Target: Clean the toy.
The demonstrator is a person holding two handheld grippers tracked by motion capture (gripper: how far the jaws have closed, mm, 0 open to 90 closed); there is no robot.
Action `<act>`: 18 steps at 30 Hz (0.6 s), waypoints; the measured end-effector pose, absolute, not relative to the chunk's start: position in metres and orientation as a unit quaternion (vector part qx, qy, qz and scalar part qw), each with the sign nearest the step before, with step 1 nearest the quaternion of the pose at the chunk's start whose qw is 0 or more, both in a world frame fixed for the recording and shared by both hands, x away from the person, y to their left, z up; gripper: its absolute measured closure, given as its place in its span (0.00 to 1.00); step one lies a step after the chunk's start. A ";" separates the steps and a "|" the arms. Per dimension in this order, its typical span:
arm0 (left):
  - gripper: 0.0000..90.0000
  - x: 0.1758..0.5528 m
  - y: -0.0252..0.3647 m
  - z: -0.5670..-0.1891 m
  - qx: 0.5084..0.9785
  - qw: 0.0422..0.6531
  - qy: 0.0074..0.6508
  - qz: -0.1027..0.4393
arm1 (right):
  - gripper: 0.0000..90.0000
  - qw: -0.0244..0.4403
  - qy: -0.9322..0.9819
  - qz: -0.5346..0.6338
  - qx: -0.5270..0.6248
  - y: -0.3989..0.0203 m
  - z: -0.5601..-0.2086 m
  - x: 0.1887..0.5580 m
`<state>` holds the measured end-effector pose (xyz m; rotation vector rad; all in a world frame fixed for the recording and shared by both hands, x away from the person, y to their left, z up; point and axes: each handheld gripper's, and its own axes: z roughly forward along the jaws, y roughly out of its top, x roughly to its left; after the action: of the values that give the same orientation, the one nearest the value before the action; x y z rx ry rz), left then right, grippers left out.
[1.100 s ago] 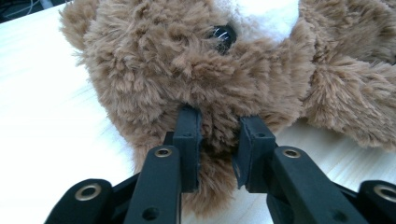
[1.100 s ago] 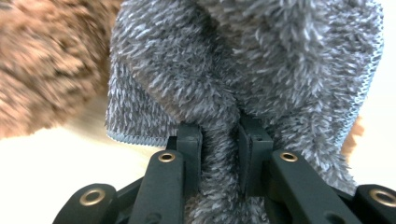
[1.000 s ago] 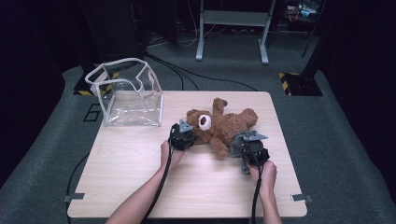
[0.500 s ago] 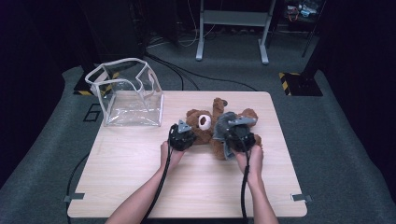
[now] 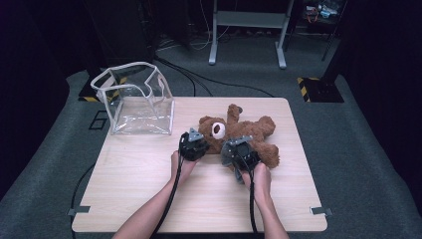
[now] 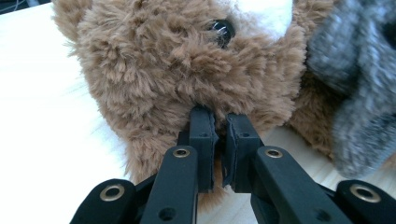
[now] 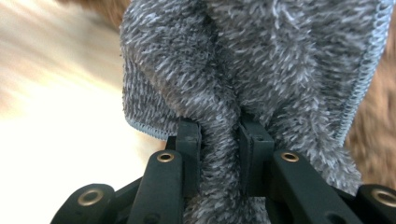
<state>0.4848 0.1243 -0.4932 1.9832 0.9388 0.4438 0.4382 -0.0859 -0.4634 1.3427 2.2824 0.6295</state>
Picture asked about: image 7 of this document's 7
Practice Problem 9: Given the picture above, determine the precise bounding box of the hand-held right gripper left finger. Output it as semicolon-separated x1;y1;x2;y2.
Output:
166;117;203;198

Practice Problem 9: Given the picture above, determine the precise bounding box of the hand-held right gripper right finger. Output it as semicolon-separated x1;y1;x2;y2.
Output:
238;119;276;198

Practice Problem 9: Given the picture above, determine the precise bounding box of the grey towel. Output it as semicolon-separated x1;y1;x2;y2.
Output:
120;0;396;224

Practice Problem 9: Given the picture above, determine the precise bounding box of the brown teddy bear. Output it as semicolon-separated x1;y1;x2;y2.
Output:
57;0;396;191

